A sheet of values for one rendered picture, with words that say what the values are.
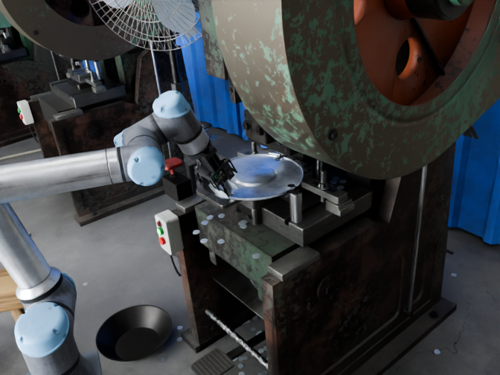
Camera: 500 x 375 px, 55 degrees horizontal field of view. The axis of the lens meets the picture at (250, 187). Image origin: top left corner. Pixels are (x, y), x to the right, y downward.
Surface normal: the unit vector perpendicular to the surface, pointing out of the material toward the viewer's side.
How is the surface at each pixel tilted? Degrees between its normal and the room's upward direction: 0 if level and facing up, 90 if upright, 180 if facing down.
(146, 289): 0
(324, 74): 90
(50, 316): 7
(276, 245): 0
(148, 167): 90
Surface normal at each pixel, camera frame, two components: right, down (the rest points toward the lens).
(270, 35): -0.77, 0.42
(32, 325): -0.04, -0.81
